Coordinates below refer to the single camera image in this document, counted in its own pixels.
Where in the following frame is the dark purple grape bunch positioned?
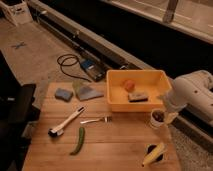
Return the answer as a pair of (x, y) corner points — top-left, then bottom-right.
(152, 111), (164, 122)

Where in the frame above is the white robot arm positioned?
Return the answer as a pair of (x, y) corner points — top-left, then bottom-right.
(158, 70), (213, 127)

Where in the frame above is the white paper cup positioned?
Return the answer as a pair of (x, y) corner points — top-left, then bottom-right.
(149, 109), (165, 129)

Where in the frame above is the yellow corn cob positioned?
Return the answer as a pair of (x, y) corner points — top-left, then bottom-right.
(142, 143), (166, 166)

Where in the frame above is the small black bowl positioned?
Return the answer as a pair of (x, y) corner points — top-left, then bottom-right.
(147, 145), (164, 162)

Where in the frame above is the yellow plastic bin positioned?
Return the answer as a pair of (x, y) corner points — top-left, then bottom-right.
(106, 70), (171, 112)

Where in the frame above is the orange fruit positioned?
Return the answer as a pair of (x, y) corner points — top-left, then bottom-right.
(124, 80), (135, 92)

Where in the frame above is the silver metal fork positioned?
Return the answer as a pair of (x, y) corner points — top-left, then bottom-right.
(80, 116), (112, 124)

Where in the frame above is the blue black electronic box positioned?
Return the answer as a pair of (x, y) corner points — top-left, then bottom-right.
(80, 59), (105, 82)

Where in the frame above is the green cucumber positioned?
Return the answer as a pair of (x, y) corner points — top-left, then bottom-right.
(70, 127), (85, 155)

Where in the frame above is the grey green folded cloth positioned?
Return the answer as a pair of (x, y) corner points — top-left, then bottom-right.
(72, 81), (104, 101)

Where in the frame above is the blue sponge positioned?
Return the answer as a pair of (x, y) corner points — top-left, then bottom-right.
(55, 88), (73, 102)

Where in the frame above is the white black dish brush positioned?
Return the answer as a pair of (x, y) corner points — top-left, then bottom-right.
(48, 107), (85, 137)

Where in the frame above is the black chair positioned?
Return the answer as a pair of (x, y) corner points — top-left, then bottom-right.
(0, 50), (40, 171)

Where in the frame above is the white cardboard box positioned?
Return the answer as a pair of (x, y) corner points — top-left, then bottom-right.
(0, 0), (33, 26)

